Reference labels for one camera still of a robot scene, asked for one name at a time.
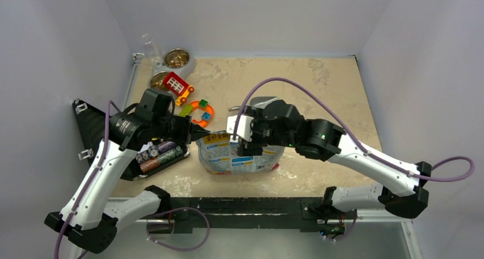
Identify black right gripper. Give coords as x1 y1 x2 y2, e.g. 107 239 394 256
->
237 106 296 156

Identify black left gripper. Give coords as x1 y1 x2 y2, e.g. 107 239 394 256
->
152 113 211 144

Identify colourful pet food bag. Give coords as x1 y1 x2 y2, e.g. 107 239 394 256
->
196 132 284 175

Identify silver metal scoop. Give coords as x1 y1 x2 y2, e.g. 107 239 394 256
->
246 96 279 108

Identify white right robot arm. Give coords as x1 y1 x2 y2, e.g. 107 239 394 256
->
227 100 431 218

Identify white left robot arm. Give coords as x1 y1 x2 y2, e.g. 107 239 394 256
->
45 88 210 258

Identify grey double pet bowl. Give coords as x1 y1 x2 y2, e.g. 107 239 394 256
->
148 48 196 91

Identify clear water bottle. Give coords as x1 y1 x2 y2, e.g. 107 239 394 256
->
141 34 163 68

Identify black poker chip case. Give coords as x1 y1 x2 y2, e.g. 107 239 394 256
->
72 99 190 181

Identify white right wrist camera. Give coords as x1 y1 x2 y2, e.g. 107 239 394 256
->
226 115 253 142

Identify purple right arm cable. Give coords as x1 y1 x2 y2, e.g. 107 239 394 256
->
231 77 475 183

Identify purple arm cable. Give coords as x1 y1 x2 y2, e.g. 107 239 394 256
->
231 77 475 183
53 100 122 259

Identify red toy block frame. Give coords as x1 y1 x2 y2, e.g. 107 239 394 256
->
162 72 195 106

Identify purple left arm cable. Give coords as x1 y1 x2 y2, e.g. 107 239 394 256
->
53 100 122 259

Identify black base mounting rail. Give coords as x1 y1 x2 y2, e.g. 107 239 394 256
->
142 197 357 233

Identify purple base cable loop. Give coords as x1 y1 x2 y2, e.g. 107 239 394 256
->
146 207 210 252

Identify aluminium frame rail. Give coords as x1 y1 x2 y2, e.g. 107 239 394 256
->
106 197 413 222

